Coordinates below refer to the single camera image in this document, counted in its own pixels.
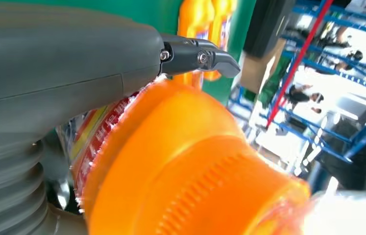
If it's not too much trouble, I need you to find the orange detergent bottle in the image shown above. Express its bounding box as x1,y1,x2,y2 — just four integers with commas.
177,0,216,90
69,79,313,235
203,0,239,82

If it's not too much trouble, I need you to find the brown cardboard box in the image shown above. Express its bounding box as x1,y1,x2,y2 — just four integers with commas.
239,40,287,94

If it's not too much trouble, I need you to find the black zip case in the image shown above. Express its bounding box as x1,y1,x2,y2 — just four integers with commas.
243,0,297,59

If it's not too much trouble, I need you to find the red pole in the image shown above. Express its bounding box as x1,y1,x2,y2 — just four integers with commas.
265,0,335,129

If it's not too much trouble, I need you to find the person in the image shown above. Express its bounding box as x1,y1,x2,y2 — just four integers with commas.
285,82,324,115
333,48,365,72

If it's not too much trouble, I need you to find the blue metal shelving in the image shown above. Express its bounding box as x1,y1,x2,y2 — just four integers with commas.
228,0,366,192

